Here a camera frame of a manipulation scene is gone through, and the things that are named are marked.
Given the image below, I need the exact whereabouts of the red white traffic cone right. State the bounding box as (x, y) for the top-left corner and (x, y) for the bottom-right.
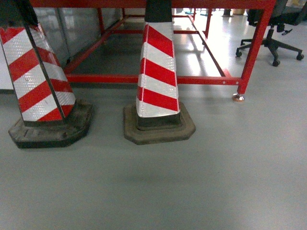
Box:
(123, 0), (196, 145)

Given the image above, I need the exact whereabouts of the red white traffic cone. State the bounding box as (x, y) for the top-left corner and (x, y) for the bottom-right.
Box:
(123, 0), (196, 145)
(0, 0), (93, 149)

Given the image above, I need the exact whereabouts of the black office chair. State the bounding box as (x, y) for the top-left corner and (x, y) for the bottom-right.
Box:
(235, 0), (307, 67)

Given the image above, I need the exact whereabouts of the red white traffic cone left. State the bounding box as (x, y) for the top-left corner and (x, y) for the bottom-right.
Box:
(0, 0), (93, 149)

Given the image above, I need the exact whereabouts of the red steel table frame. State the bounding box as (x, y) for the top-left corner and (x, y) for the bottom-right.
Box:
(31, 0), (275, 102)

